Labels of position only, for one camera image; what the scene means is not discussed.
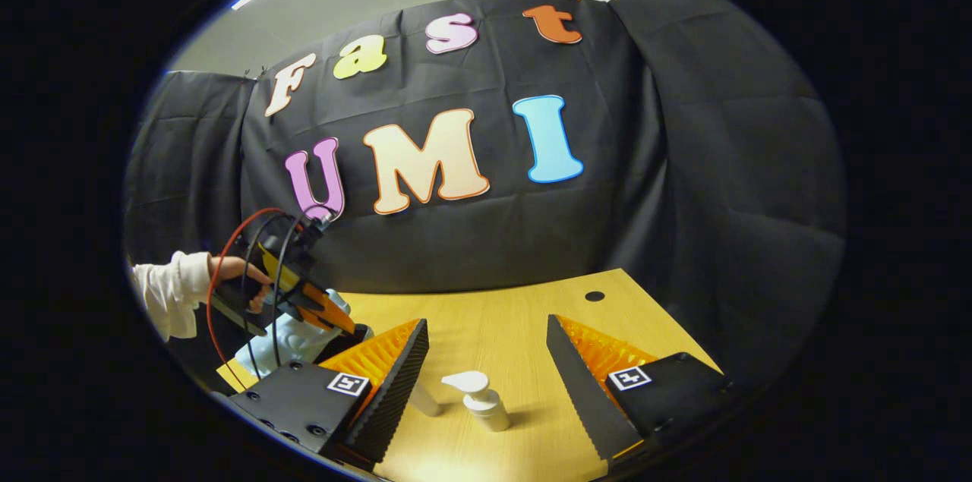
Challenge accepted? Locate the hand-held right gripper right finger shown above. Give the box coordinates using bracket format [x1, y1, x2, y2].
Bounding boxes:
[545, 313, 736, 462]

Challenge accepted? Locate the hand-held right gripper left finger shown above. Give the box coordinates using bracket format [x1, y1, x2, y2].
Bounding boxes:
[228, 317, 430, 465]

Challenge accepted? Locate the white squeeze tube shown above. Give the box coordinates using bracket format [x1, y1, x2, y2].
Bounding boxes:
[409, 380, 443, 418]

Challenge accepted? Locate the light blue suitcase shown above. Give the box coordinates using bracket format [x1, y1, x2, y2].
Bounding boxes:
[234, 288, 374, 378]

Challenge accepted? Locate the white pump bottle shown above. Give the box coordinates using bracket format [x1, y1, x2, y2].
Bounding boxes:
[441, 370, 512, 433]

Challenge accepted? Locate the black backdrop cloth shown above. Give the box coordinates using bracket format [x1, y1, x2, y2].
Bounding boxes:
[121, 0, 847, 392]

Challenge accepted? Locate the black cable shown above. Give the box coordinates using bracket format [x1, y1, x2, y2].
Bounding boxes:
[241, 205, 336, 380]

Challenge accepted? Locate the red cable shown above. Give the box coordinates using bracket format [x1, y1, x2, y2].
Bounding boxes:
[205, 207, 288, 370]

